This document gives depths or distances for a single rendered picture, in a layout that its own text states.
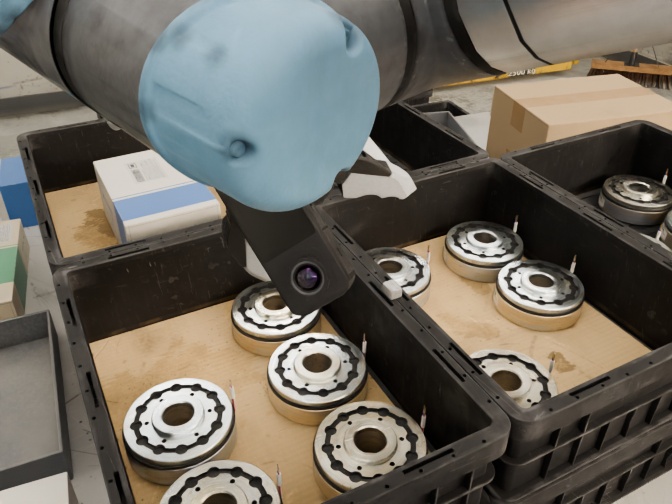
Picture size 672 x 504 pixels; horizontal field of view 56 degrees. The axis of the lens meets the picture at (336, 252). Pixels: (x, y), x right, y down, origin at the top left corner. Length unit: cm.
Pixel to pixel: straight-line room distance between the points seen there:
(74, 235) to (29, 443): 30
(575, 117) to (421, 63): 103
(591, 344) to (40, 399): 69
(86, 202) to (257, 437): 56
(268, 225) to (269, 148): 19
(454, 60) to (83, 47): 15
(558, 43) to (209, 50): 14
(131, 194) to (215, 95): 68
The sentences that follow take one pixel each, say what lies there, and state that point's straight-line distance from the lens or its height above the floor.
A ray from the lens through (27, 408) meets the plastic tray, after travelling 92.
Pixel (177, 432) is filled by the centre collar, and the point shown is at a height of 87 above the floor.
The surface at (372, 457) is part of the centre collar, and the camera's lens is 58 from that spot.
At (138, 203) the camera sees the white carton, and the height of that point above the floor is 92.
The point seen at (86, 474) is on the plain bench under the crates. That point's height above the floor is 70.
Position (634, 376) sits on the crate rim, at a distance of 61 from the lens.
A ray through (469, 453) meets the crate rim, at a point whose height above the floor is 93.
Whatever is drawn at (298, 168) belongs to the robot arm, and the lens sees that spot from 22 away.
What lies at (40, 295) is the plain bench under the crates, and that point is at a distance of 112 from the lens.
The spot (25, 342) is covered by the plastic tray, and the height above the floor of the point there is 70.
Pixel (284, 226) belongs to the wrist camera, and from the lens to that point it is 40.
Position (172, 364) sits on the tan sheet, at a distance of 73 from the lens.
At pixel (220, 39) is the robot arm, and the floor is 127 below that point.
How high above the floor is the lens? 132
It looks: 34 degrees down
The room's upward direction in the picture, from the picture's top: straight up
